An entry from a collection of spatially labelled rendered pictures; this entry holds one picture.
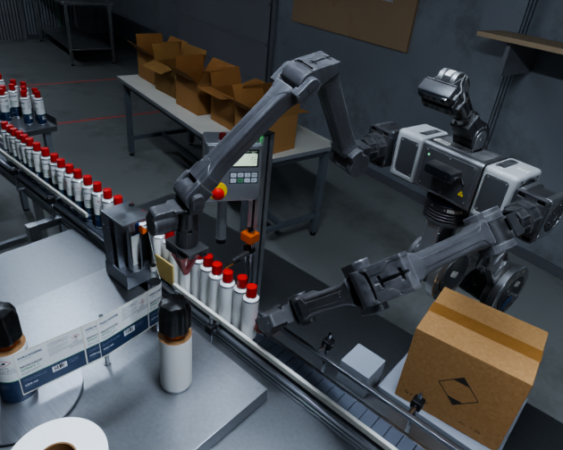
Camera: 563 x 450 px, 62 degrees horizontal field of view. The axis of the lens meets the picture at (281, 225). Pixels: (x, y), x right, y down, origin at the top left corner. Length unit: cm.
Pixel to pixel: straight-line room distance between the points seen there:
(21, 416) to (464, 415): 116
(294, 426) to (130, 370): 50
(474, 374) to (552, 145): 277
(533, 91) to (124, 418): 344
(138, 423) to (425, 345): 78
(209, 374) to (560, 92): 316
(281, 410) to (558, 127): 304
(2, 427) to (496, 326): 131
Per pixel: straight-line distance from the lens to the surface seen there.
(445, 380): 141
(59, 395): 144
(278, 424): 141
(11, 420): 143
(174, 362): 131
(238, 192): 142
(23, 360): 136
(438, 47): 436
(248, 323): 148
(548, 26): 392
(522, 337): 146
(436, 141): 144
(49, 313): 171
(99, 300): 172
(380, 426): 140
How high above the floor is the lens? 197
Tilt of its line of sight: 31 degrees down
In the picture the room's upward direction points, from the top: 6 degrees clockwise
